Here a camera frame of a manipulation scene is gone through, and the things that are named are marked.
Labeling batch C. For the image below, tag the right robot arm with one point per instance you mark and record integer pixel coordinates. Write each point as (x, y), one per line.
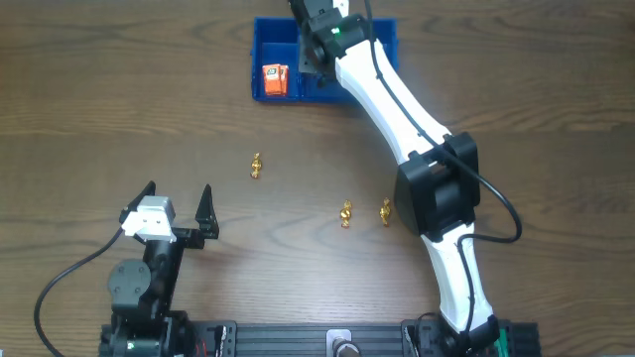
(387, 99)

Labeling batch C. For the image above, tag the orange candy box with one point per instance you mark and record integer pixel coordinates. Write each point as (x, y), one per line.
(284, 82)
(271, 82)

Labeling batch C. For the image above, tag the blue tray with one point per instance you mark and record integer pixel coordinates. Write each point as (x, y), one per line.
(278, 39)

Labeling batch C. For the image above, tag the mounting rail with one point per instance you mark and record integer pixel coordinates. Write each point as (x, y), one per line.
(288, 339)

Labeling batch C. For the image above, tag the gold wrapped candy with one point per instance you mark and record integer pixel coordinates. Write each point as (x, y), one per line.
(345, 214)
(256, 166)
(385, 212)

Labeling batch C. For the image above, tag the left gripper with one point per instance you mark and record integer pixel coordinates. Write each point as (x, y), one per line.
(189, 238)

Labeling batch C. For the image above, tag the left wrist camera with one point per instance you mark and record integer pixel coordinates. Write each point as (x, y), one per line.
(149, 218)

